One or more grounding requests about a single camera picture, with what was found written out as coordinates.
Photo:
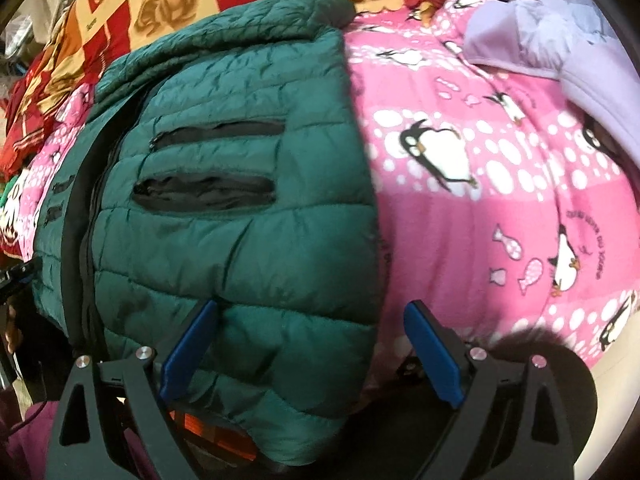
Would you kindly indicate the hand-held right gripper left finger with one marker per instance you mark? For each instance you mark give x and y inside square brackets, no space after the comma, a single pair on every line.
[190,350]

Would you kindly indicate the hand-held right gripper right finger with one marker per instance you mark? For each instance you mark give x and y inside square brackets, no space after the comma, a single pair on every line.
[434,355]

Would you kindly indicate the green puffer jacket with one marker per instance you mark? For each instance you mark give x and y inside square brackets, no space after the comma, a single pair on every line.
[225,185]

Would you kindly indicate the maroon clothing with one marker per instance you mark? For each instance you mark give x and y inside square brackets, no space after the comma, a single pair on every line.
[60,440]

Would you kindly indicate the pink penguin print blanket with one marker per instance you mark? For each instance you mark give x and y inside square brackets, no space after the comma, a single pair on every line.
[475,185]

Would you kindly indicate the red orange floral blanket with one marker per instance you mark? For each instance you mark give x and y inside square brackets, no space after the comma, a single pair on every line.
[150,5]

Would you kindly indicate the lilac garment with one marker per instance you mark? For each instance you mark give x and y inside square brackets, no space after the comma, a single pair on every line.
[555,25]

